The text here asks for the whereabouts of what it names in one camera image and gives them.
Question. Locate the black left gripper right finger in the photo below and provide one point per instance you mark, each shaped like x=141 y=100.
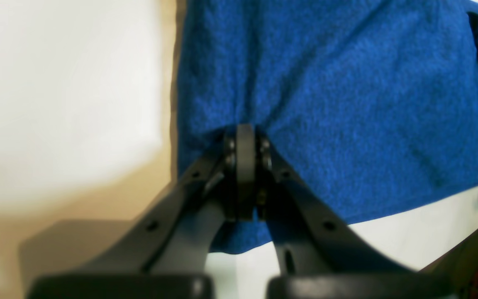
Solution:
x=319 y=256

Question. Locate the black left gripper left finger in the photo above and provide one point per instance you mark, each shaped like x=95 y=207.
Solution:
x=163 y=256

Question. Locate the dark blue t-shirt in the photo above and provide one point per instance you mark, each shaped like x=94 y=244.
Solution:
x=374 y=103

